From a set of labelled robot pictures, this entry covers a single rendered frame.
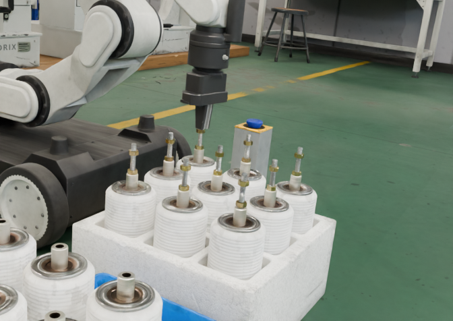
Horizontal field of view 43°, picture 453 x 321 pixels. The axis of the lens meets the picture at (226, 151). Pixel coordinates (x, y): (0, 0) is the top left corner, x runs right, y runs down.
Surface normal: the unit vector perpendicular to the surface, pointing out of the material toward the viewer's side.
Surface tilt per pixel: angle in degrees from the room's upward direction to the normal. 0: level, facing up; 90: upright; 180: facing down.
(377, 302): 0
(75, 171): 45
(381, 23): 90
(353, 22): 90
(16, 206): 90
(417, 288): 0
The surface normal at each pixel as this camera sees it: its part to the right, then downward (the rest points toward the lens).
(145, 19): 0.83, -0.18
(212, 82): 0.78, 0.25
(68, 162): 0.69, -0.51
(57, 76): -0.48, 0.20
